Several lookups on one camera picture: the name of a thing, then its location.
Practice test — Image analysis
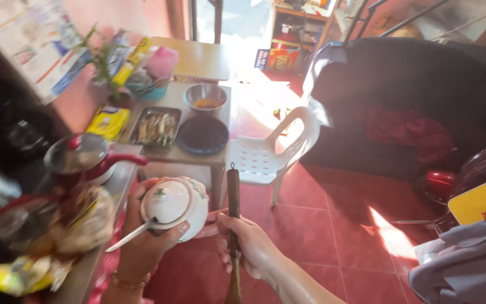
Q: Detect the metal spoon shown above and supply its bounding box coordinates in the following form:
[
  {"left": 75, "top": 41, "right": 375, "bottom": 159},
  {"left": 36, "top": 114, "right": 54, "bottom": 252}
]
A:
[{"left": 105, "top": 217, "right": 159, "bottom": 253}]

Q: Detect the person's left hand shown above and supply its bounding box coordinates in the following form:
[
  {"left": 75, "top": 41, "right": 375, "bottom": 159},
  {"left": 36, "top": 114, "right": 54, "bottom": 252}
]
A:
[{"left": 118, "top": 176, "right": 191, "bottom": 277}]

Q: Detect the pale blue cloth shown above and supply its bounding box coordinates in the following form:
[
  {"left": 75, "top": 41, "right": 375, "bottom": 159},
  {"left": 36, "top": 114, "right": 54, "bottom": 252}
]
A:
[{"left": 302, "top": 41, "right": 345, "bottom": 127}]

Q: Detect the dark plastic bag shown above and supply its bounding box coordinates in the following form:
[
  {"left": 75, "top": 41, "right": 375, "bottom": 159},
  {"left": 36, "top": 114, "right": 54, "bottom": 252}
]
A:
[{"left": 454, "top": 139, "right": 486, "bottom": 199}]

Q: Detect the grey cloth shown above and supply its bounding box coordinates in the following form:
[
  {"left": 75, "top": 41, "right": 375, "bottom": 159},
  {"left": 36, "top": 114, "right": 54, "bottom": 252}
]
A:
[{"left": 408, "top": 212, "right": 486, "bottom": 304}]

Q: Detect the teal bowl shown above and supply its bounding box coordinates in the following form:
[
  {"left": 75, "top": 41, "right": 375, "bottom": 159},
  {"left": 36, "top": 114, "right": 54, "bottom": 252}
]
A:
[{"left": 126, "top": 76, "right": 172, "bottom": 101}]

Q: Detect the colourful cardboard box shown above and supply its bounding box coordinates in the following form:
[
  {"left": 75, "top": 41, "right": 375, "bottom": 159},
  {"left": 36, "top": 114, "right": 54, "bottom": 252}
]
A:
[{"left": 254, "top": 48, "right": 300, "bottom": 72}]

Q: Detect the yellow board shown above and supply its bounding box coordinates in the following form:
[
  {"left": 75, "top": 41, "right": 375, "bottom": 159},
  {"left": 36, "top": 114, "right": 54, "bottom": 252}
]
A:
[{"left": 447, "top": 170, "right": 486, "bottom": 225}]

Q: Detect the yellow snack packet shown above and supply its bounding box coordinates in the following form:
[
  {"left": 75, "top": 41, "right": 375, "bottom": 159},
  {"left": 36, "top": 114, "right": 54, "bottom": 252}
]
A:
[{"left": 86, "top": 106, "right": 131, "bottom": 141}]

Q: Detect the person's right hand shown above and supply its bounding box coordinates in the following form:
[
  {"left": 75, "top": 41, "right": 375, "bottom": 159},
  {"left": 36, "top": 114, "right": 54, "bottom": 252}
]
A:
[{"left": 194, "top": 209, "right": 284, "bottom": 281}]

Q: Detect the red cloth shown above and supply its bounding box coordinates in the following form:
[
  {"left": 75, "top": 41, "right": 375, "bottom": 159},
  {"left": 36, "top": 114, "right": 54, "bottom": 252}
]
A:
[{"left": 361, "top": 106, "right": 456, "bottom": 165}]

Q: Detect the green potted plant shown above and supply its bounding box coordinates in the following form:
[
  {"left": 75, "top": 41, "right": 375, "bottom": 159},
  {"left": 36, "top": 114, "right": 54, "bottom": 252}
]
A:
[{"left": 76, "top": 23, "right": 134, "bottom": 108}]

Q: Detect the metal tray with food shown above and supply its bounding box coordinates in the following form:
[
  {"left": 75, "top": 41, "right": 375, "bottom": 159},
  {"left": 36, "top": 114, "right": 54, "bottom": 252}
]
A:
[{"left": 129, "top": 106, "right": 182, "bottom": 148}]

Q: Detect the red glossy helmet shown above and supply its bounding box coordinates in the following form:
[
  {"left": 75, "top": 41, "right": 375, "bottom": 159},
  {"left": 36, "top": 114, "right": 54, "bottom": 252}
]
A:
[{"left": 424, "top": 170, "right": 455, "bottom": 199}]

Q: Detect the steel bowl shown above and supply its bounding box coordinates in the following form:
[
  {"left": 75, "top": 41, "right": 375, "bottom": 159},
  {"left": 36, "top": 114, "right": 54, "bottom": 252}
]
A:
[{"left": 183, "top": 83, "right": 228, "bottom": 115}]

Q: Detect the wooden table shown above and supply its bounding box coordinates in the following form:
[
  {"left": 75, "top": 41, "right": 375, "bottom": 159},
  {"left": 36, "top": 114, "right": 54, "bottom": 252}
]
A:
[{"left": 148, "top": 36, "right": 231, "bottom": 82}]

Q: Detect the yellow plastic bag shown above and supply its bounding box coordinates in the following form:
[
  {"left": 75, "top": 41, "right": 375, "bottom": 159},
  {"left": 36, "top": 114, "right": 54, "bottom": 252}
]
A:
[{"left": 0, "top": 255, "right": 73, "bottom": 296}]

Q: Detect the small beige table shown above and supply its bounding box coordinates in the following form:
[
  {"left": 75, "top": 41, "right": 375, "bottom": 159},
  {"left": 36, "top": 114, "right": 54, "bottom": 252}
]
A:
[{"left": 118, "top": 81, "right": 232, "bottom": 212}]

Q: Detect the dark round plate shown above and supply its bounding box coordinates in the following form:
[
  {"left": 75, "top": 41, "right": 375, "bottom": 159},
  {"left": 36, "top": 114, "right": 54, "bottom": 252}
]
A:
[{"left": 175, "top": 116, "right": 230, "bottom": 155}]

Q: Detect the wall poster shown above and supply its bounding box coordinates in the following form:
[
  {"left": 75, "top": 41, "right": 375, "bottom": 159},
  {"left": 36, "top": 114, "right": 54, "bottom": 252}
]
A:
[{"left": 0, "top": 0, "right": 93, "bottom": 104}]

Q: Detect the wooden handled utensil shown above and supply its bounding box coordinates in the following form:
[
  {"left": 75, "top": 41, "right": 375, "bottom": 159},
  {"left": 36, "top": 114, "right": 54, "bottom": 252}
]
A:
[{"left": 224, "top": 162, "right": 244, "bottom": 304}]

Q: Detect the white plastic chair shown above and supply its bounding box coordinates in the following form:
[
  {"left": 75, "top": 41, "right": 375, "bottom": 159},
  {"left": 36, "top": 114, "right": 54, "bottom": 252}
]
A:
[{"left": 226, "top": 106, "right": 320, "bottom": 207}]

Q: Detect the gold bracelet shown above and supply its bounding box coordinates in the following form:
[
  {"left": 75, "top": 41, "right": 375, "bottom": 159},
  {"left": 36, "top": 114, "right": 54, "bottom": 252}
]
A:
[{"left": 110, "top": 271, "right": 152, "bottom": 290}]

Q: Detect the long yellow packet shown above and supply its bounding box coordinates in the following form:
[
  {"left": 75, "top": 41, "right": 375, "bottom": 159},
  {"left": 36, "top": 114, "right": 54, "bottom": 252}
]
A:
[{"left": 111, "top": 37, "right": 152, "bottom": 87}]

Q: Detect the clear bag of bread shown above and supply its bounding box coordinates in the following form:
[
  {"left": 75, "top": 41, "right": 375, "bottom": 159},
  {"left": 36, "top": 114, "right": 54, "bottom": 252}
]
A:
[{"left": 51, "top": 186, "right": 115, "bottom": 254}]

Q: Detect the steel counter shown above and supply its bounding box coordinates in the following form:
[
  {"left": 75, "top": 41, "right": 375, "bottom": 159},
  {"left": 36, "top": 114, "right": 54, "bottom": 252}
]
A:
[{"left": 45, "top": 144, "right": 142, "bottom": 304}]

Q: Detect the white lidded ceramic pot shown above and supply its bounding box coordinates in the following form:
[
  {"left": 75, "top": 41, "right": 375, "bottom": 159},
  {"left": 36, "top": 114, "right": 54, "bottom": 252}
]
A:
[{"left": 140, "top": 176, "right": 210, "bottom": 243}]

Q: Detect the wooden shelf with items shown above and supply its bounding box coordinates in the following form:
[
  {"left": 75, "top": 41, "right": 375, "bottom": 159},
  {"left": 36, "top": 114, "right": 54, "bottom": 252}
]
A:
[{"left": 270, "top": 0, "right": 338, "bottom": 51}]

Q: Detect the red handled pot with lid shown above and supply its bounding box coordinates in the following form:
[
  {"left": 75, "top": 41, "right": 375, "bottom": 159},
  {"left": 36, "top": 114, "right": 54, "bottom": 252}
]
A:
[{"left": 44, "top": 133, "right": 149, "bottom": 186}]

